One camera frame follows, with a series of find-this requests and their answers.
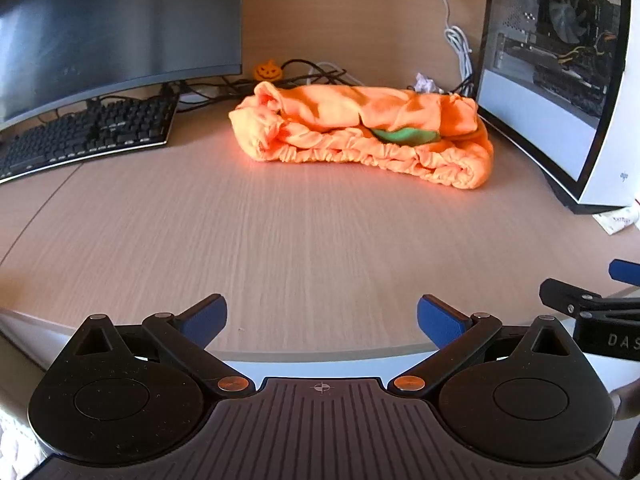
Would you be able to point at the crumpled white tissue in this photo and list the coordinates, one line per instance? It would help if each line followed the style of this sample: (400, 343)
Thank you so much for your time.
(425, 83)

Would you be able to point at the orange pumpkin costume green leaves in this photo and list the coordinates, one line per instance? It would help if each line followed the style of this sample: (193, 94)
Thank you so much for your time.
(325, 110)

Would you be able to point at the quilted white mattress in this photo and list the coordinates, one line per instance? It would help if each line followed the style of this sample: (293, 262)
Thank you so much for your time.
(7, 435)

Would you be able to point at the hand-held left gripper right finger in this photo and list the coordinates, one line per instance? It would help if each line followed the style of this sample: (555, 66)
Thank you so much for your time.
(442, 322)

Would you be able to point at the orange pumpkin figurine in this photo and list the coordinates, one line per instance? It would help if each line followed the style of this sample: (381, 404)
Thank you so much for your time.
(267, 71)

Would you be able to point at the black computer keyboard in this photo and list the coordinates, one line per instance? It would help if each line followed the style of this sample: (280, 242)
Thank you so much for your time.
(90, 130)

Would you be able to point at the white paper tag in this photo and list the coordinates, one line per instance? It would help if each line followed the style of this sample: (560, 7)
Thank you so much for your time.
(617, 221)

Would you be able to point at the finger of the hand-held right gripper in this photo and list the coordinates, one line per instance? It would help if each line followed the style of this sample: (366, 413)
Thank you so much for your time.
(567, 294)
(625, 272)

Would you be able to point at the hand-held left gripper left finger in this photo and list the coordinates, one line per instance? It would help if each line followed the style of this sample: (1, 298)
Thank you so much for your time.
(202, 321)

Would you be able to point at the curved computer monitor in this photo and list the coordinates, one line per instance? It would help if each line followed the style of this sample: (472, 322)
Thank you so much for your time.
(100, 25)

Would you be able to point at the glass panel computer case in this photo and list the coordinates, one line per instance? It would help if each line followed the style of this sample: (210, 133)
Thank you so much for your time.
(560, 60)

